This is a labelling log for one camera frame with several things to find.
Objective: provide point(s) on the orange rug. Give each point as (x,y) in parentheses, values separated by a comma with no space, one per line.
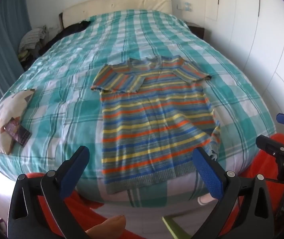
(87,210)

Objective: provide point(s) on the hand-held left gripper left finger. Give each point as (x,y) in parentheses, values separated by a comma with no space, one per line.
(75,169)

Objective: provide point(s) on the patterned beige pillow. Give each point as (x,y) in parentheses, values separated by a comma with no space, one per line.
(9,107)

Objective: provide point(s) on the teal plaid bed blanket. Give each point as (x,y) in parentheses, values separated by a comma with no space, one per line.
(69,84)

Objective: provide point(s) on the person's foot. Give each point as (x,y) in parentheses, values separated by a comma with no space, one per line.
(107,227)

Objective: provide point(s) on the green board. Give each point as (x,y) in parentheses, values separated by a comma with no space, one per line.
(174,225)

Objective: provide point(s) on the dark nightstand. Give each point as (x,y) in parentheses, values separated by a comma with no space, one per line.
(196,29)

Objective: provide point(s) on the dark garment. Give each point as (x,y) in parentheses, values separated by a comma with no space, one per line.
(69,28)

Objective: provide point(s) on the wall outlet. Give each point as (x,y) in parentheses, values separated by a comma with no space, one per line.
(184,6)

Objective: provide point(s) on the white wardrobe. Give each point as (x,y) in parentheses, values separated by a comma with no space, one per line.
(256,42)

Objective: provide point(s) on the pile of striped clothes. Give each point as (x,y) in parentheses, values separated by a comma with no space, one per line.
(31,38)

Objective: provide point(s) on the dark patterned booklet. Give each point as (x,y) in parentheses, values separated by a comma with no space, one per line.
(19,133)

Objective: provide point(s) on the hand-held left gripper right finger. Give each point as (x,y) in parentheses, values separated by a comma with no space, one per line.
(208,173)

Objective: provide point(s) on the striped knit shirt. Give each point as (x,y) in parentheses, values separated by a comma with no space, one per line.
(151,119)

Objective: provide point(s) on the blue curtain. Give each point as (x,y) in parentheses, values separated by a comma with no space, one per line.
(2,42)

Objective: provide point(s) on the cream padded headboard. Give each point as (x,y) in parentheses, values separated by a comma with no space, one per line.
(122,5)

